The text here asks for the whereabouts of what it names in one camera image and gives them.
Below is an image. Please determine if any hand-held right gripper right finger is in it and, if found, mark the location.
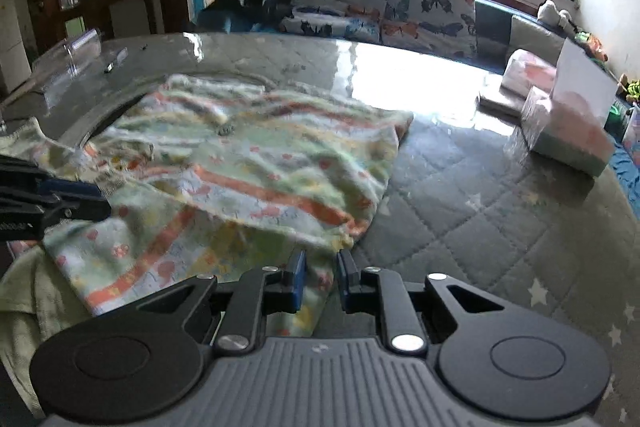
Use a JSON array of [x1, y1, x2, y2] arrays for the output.
[[336, 249, 506, 353]]

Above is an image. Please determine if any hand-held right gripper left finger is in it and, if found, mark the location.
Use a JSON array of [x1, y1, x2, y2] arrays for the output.
[[135, 249, 308, 355]]

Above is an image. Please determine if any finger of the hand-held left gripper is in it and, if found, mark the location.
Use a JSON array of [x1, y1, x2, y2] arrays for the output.
[[0, 156, 103, 200], [0, 194, 112, 228]]

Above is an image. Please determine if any plain green garment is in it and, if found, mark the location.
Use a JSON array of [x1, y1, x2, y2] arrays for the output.
[[0, 249, 93, 413]]

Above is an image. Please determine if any pastel patterned children's garment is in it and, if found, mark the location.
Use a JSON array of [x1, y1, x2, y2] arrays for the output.
[[0, 74, 415, 339]]

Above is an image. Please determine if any small black object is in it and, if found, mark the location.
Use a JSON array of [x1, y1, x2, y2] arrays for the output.
[[103, 48, 128, 74]]

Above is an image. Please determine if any clear plastic holder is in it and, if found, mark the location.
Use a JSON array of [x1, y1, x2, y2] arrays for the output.
[[32, 28, 103, 95]]

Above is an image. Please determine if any white cabinet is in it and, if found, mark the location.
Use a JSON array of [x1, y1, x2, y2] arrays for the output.
[[0, 0, 33, 95]]

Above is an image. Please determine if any flat grey book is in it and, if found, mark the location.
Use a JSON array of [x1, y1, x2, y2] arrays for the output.
[[477, 89, 531, 118]]

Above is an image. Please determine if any open tissue pack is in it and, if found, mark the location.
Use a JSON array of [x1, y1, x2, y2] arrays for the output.
[[502, 39, 618, 178]]

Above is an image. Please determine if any butterfly print pillow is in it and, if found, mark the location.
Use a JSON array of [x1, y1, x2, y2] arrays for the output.
[[280, 0, 388, 45], [382, 0, 478, 60]]

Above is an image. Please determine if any white pink tissue pack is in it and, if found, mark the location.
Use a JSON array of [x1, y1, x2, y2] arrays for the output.
[[501, 48, 558, 100]]

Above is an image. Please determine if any teal corner sofa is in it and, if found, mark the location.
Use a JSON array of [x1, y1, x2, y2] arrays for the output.
[[197, 0, 640, 218]]

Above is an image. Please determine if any blue seat cushion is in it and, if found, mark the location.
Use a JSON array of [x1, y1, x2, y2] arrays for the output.
[[612, 142, 640, 218]]

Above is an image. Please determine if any grey cushion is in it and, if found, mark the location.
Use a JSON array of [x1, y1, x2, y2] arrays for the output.
[[510, 14, 568, 68]]

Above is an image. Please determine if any clear plastic storage box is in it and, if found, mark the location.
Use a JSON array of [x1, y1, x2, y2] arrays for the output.
[[622, 104, 640, 158]]

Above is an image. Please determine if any white plush toy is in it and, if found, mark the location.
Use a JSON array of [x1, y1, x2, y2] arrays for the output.
[[537, 0, 573, 28]]

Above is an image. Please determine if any orange green plush toy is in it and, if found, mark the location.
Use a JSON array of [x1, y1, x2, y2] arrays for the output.
[[575, 29, 608, 62]]

